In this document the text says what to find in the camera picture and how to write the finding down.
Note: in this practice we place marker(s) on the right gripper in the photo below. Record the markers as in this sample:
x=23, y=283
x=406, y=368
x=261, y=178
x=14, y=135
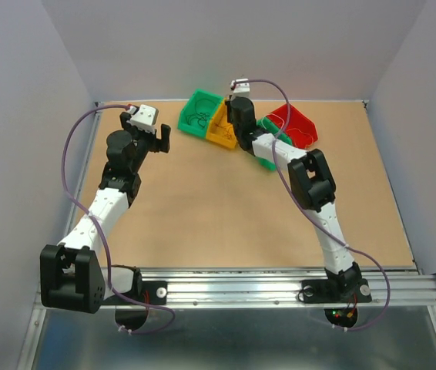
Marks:
x=228, y=108

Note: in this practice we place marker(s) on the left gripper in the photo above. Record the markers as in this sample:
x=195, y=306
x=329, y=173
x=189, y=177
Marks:
x=156, y=145

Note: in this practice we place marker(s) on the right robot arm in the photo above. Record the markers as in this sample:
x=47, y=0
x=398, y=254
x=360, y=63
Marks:
x=312, y=188

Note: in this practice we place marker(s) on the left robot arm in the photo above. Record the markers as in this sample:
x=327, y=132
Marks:
x=70, y=274

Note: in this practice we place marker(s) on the yellow bin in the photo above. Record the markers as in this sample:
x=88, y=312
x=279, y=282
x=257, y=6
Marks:
x=219, y=131

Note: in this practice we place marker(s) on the near green bin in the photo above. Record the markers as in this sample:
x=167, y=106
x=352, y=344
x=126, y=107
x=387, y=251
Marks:
x=272, y=124

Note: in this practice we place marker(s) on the green bin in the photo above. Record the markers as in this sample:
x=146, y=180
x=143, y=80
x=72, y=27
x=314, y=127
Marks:
x=197, y=112
x=272, y=124

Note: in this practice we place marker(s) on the far green bin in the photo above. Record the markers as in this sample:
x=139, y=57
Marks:
x=197, y=112

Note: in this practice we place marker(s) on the red bin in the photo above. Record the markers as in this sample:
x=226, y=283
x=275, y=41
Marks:
x=300, y=129

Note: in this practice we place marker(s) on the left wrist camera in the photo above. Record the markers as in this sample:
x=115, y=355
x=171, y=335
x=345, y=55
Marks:
x=145, y=118

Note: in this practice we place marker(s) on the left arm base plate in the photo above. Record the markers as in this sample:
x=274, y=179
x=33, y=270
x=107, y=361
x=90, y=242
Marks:
x=146, y=292

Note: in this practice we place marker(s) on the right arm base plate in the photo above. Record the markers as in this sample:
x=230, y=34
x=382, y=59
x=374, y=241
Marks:
x=323, y=291

